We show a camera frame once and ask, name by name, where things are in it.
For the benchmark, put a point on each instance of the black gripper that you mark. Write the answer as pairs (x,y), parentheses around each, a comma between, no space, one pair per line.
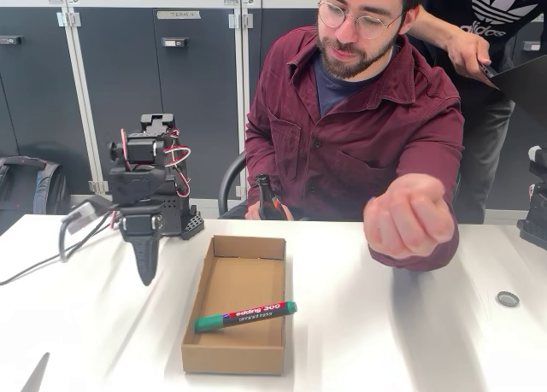
(140,229)

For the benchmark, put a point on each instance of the green edding permanent marker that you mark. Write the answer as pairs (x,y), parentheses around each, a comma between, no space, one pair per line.
(252,316)

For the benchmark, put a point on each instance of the brown glass beer bottle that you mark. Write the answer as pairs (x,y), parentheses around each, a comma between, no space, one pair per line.
(267,204)

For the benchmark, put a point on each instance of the black smartphone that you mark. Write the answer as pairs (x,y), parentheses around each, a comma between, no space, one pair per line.
(488,69)

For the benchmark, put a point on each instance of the black laptop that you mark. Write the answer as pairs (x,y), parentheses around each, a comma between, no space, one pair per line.
(527,89)

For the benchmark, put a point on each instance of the seated man left forearm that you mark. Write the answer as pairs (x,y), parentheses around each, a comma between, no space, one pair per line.
(444,255)

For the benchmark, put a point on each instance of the black idle robot arm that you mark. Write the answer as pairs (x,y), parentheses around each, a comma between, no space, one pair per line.
(536,221)

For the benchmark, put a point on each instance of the standing person right forearm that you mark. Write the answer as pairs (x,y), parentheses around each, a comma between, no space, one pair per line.
(436,31)

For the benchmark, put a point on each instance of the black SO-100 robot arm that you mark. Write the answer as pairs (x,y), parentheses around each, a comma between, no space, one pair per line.
(171,212)

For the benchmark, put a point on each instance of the person in black adidas hoodie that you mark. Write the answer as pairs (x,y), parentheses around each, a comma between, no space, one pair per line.
(504,7)

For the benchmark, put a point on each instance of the seated man right hand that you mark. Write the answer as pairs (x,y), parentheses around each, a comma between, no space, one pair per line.
(253,210)

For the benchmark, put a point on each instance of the seated man left hand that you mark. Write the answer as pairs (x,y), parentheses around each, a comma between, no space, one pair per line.
(410,217)

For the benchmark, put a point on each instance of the standing person right hand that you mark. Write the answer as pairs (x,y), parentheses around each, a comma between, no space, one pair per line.
(470,52)

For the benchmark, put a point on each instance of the open brown cardboard box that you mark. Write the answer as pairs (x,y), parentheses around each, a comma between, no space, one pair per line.
(239,289)

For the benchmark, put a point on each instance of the grey black backpack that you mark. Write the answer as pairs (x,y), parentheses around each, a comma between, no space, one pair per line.
(34,187)

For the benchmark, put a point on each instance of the grey tape team label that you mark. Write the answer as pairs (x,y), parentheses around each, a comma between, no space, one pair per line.
(178,14)

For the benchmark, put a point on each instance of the man in maroon shirt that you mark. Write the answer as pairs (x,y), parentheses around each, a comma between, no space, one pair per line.
(363,131)

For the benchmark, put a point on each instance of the silver bottle cap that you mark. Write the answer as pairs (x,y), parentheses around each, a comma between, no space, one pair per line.
(507,299)

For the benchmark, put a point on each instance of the white gripper camera box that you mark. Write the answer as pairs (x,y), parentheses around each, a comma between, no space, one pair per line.
(83,217)

